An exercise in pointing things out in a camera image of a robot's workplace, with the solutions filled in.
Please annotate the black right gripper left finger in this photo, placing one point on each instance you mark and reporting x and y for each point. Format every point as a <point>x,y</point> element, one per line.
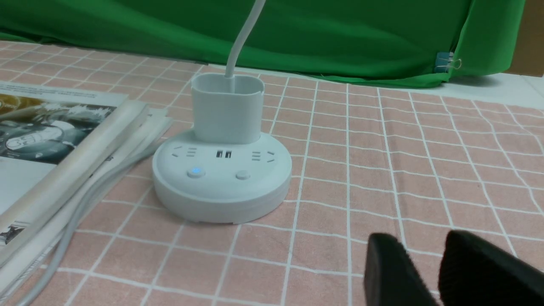
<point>391,278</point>

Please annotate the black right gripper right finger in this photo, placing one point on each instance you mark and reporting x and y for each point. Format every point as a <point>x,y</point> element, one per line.
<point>475,272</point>

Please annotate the white desk lamp with sockets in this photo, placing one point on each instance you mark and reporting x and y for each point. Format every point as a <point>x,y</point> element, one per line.
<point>224,170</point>

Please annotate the pink checkered tablecloth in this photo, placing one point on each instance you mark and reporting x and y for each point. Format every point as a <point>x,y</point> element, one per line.
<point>415,164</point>

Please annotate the blue binder clip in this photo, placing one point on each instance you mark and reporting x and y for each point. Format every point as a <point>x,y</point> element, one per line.
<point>445,62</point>

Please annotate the green backdrop cloth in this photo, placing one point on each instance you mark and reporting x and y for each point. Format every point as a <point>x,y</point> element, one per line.
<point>364,42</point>

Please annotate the middle white book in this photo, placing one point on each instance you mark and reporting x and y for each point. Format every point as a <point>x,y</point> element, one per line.
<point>49,207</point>

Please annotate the top white driving book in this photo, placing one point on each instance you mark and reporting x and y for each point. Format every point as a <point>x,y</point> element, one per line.
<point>52,140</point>

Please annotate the bottom white book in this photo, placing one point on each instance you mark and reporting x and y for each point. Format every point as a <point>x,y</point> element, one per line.
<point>51,255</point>

